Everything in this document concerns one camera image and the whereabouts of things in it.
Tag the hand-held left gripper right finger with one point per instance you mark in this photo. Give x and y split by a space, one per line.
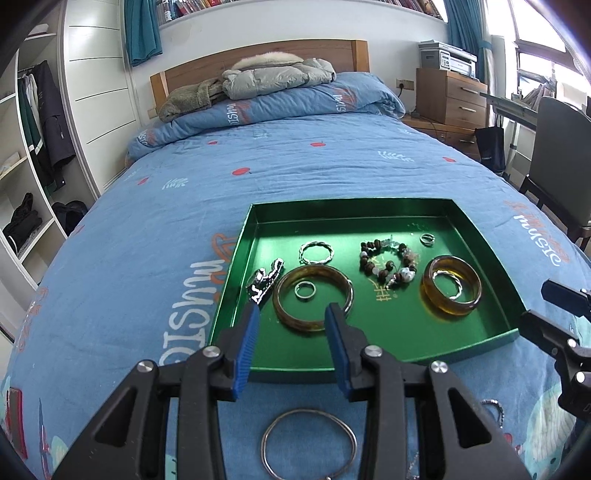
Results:
337 350

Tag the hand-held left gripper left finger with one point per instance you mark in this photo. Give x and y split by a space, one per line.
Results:
244 350

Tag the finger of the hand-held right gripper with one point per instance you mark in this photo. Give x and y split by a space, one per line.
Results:
565 297
547 332

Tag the dark brown bangle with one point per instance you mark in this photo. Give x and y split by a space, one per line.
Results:
281 314

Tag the silver link watch band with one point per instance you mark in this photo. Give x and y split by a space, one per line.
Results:
263 281

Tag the green rectangular tray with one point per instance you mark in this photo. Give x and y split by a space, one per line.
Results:
415 332

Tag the thin silver bangle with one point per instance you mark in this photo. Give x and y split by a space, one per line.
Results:
263 438

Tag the amber bangle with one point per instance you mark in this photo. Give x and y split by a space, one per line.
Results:
427 295

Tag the blue dinosaur print bed sheet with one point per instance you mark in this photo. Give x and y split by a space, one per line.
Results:
138 277

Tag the grey chair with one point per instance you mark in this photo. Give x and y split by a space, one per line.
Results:
561 152

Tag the black tote bag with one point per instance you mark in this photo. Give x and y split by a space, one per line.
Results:
490 147

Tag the grey desk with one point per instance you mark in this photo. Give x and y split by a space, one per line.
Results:
512 108

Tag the wooden bedside table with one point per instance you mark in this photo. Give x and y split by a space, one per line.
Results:
443 136

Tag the wooden drawer cabinet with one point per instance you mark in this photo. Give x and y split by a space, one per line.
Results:
450 99

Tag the folded blue duvet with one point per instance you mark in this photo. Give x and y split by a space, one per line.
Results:
286 113

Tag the olive fleece jacket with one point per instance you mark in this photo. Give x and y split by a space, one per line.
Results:
189 101

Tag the black bag on shelf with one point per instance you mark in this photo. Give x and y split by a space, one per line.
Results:
21 224

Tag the white printer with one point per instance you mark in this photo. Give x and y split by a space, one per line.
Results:
445 57

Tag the grey down jacket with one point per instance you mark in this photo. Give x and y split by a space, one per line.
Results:
272 76

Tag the wooden headboard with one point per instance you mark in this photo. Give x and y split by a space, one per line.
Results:
194 69

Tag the teal curtain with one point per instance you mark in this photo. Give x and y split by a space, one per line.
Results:
464 23
143 32

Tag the hanging dark clothes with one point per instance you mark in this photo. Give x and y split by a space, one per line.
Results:
51 129

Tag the white wardrobe door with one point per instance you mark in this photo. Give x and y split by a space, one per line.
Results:
97 92

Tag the white open wardrobe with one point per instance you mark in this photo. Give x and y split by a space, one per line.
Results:
14 161

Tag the row of books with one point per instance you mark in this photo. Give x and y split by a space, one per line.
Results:
194 5

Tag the wall socket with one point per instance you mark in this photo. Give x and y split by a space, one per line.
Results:
405 84

